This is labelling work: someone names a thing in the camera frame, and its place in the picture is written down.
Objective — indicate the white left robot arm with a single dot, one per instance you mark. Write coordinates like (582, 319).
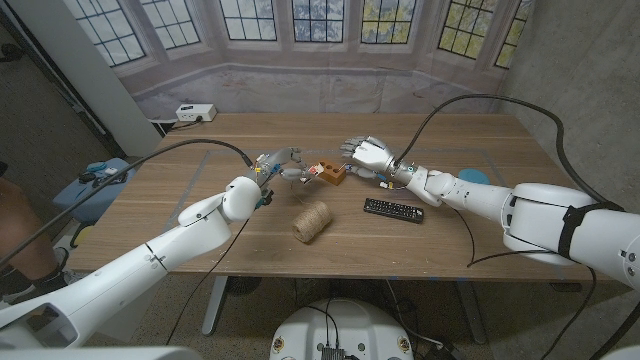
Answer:
(125, 270)

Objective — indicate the yellow round object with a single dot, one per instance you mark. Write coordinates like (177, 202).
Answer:
(84, 236)

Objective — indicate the grey and black shoe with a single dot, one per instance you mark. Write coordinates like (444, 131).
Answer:
(15, 287)

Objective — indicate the person's bare leg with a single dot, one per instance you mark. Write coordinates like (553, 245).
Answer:
(25, 235)

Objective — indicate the black flat device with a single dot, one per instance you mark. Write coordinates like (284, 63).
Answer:
(112, 181)

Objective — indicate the blue padded stool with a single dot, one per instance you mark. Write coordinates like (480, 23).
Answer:
(85, 205)

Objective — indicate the blue round disc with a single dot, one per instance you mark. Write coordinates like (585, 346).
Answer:
(472, 176)

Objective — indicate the printed window backdrop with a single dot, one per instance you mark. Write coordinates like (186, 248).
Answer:
(320, 90)

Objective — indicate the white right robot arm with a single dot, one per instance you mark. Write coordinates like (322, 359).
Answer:
(550, 220)

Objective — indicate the black remote control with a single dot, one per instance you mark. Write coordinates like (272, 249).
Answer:
(392, 210)

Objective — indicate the jute twine spool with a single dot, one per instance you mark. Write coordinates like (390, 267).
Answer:
(311, 222)

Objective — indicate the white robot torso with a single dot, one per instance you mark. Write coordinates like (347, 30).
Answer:
(350, 330)

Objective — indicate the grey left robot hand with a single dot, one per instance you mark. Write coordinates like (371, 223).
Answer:
(277, 162)

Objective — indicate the red and white match box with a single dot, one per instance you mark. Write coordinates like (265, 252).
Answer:
(316, 169)

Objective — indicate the teal small object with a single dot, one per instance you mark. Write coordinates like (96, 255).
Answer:
(97, 166)

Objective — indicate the small white object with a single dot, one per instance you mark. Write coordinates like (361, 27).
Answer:
(111, 171)

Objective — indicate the white power strip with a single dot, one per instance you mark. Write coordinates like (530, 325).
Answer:
(195, 113)

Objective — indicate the small black object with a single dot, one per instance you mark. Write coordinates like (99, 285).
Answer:
(87, 178)

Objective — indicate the orange wooden block with holes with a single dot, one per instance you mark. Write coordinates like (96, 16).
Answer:
(332, 175)

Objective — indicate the black round floor fan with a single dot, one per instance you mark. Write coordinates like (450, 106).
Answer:
(245, 285)

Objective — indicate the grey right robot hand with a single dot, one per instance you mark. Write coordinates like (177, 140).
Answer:
(375, 156)

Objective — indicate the white table leg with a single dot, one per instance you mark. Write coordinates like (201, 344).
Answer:
(472, 315)
(215, 305)

